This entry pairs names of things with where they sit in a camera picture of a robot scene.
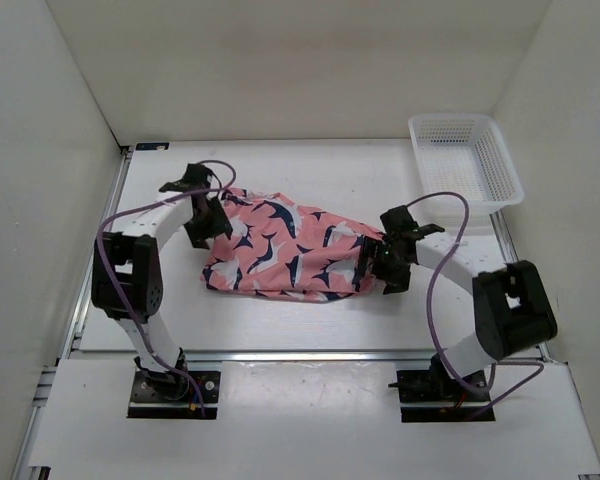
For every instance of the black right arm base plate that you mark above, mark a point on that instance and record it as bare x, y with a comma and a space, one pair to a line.
426, 397

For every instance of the white perforated plastic basket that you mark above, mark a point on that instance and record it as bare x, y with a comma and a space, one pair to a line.
465, 154

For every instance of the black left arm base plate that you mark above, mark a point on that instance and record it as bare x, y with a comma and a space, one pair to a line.
147, 401

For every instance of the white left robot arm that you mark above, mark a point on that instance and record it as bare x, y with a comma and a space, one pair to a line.
126, 280

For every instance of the pink shark print shorts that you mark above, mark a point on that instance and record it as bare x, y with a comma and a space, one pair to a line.
280, 249

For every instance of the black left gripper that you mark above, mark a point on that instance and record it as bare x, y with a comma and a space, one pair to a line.
219, 226

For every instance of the aluminium front frame rail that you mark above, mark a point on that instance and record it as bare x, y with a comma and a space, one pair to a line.
310, 357

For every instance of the aluminium left frame rail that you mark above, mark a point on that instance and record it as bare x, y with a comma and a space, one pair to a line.
73, 329

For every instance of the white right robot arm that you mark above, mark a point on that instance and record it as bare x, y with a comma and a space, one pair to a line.
511, 309

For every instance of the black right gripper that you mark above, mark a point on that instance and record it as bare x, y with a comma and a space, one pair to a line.
374, 247

